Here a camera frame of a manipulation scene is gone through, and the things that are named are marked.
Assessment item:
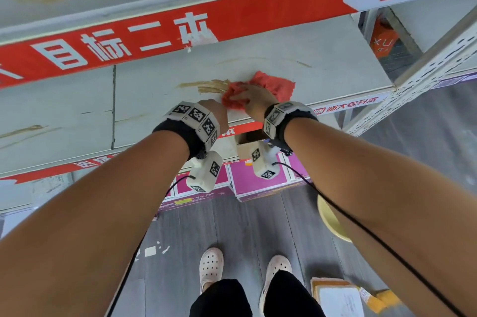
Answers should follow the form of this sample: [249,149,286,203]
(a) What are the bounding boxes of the left wristband with marker tags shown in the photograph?
[152,101,221,160]

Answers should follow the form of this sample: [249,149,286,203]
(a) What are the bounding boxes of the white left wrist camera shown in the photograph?
[186,150,223,193]

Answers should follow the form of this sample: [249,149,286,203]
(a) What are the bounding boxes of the white metal shelf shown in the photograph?
[0,0,477,213]

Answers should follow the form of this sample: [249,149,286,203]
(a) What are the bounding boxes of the right wristband with marker tags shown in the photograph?
[263,101,319,154]

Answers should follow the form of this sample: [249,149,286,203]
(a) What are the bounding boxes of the black camera cable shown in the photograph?
[107,175,196,317]
[277,162,467,317]

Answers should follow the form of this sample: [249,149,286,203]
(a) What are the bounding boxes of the purple shelf edge strip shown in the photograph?
[432,72,477,90]

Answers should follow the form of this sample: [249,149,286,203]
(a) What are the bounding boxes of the black right camera cable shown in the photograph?
[277,162,467,317]

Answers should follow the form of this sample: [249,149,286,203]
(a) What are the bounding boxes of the red cleaning cloth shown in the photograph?
[222,71,296,111]

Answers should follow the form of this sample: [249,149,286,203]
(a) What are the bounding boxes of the open brown cardboard box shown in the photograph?
[236,128,270,161]

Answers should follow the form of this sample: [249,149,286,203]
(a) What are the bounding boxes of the person's left forearm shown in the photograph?
[0,130,191,317]

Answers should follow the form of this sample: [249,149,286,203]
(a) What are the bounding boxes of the cardboard parcel with white label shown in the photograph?
[310,277,366,317]

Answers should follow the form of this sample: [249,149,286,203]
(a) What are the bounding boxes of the white left clog shoe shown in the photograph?
[199,247,224,295]

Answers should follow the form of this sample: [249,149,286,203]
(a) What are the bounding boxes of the narrow red shelf edge strip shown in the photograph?
[0,92,390,185]

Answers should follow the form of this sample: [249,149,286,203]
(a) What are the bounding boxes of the orange box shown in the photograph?
[369,16,399,59]

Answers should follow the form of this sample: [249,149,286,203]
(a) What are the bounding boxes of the person's right hand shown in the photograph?
[228,84,279,122]

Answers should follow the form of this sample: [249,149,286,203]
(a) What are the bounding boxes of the yellow plastic stool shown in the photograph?
[317,194,353,244]

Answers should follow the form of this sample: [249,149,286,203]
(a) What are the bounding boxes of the white clog shoe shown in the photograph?
[259,255,293,314]
[199,247,224,295]

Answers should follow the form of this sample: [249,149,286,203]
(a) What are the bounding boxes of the wristband with marker tags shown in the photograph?
[263,101,319,154]
[152,101,221,160]

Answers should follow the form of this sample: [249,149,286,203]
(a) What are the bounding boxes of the yellow tape-wrapped parcel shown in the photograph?
[359,287,402,314]

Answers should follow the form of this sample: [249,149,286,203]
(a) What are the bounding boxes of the person's left hand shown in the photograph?
[199,99,229,135]

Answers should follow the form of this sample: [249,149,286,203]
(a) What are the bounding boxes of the white perforated shelf upright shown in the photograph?
[342,5,477,137]

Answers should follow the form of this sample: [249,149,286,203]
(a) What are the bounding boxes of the person's right forearm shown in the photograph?
[284,118,477,317]

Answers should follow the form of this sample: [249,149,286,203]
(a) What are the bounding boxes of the white right clog shoe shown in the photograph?
[259,255,293,314]

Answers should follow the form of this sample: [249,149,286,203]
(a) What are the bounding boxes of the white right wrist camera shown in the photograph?
[250,140,280,180]

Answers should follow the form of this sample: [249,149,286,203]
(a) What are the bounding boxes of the black trousers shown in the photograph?
[189,270,327,317]

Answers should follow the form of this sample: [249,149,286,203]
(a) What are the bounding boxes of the black left camera cable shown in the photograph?
[107,175,196,317]

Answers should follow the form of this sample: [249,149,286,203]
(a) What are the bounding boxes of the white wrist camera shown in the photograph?
[250,140,280,180]
[186,150,223,193]

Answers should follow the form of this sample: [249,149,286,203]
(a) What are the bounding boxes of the purple carton with yellow label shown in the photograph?
[152,164,235,221]

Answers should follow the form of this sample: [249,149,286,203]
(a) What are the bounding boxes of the wide red shelf banner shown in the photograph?
[0,0,477,90]

